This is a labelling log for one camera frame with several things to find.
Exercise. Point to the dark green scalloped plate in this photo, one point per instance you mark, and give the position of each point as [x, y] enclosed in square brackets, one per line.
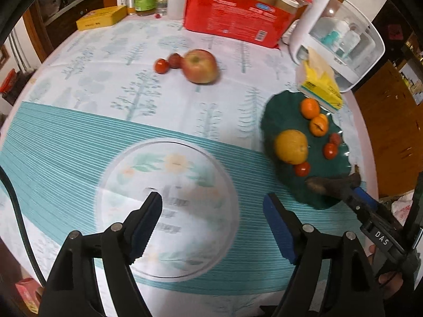
[282, 112]

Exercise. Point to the large red tomato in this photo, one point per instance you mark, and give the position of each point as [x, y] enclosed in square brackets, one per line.
[330, 151]

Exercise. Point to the wooden glass cabinet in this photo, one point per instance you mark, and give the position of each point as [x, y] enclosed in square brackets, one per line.
[50, 22]

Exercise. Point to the dark red lychee on plate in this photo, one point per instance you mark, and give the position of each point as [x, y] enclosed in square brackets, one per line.
[335, 139]

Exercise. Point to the white plastic storage box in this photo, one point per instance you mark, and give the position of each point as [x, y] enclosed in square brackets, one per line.
[342, 35]

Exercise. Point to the large yellow orange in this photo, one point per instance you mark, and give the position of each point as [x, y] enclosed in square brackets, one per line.
[291, 146]

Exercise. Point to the red-yellow apple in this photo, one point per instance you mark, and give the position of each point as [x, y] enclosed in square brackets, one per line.
[200, 67]

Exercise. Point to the small yellow-orange mandarin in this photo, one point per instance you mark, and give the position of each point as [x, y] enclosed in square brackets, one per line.
[319, 125]

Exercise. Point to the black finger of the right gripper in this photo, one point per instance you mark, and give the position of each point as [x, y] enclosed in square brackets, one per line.
[369, 212]

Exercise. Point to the red paper cup package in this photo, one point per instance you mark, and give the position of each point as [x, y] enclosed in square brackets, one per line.
[260, 22]

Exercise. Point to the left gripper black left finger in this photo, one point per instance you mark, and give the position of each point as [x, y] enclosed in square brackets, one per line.
[121, 244]

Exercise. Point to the yellow tin box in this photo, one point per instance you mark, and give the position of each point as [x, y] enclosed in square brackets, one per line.
[101, 18]

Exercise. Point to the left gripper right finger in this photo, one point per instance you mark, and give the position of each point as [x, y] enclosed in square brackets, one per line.
[298, 246]

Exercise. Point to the small glass jar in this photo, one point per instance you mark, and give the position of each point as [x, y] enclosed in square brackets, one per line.
[161, 7]

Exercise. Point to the patterned tablecloth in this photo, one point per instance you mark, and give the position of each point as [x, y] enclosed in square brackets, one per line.
[96, 130]

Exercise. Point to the orange mandarin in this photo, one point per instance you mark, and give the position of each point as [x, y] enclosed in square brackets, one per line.
[309, 108]

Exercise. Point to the person's hand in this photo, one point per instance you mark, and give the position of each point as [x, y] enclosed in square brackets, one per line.
[396, 287]

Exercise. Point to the white squeeze bottle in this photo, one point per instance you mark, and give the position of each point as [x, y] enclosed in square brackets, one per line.
[175, 10]

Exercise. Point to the yellow tissue pack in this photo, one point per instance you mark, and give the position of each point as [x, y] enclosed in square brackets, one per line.
[316, 78]

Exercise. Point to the dark red lychee on table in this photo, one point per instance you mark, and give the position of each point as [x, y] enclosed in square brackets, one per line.
[174, 61]

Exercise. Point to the small red cherry tomato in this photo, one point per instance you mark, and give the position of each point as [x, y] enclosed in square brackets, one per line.
[302, 170]

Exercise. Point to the brown overripe banana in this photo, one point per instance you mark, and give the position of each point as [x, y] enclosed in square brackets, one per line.
[338, 188]

